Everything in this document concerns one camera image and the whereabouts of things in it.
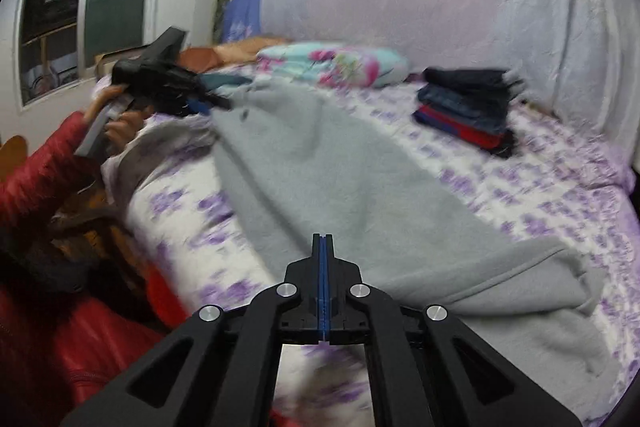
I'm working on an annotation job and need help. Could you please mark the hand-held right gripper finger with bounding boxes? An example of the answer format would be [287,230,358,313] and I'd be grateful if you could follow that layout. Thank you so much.
[324,234,584,427]
[60,234,325,427]

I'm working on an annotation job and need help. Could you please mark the grey t-shirt with round logo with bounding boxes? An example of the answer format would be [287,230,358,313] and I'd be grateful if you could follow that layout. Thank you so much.
[102,79,608,378]

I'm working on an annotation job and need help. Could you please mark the red folded pants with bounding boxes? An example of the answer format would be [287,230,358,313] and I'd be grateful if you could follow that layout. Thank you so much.
[414,104,507,151]

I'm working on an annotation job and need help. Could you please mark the black folded pants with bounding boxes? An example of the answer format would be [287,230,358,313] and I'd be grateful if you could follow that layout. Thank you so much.
[424,67,525,92]

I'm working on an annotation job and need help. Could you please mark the person's left hand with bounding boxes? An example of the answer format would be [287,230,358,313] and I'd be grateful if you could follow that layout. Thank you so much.
[82,86,147,150]

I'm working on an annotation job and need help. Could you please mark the dark teal cloth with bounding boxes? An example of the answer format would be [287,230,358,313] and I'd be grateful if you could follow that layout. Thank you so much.
[199,73,254,92]

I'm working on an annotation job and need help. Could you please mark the orange cloth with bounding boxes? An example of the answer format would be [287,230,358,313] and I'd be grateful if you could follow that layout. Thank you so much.
[179,36,297,74]

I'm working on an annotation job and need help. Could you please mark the framed picture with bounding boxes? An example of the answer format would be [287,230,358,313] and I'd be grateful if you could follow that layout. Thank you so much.
[201,0,240,48]

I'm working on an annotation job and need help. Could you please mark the teal pink floral folded blanket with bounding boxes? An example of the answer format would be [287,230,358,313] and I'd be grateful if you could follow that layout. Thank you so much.
[256,43,410,88]

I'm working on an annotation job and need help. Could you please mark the wooden chair back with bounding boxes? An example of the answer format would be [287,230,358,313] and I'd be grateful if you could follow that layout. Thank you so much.
[0,134,30,168]

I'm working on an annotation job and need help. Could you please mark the purple floral bed sheet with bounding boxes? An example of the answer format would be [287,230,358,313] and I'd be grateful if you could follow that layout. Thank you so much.
[95,62,640,427]

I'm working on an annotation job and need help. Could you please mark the person's red jacket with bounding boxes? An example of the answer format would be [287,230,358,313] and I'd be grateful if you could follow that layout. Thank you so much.
[0,267,193,427]

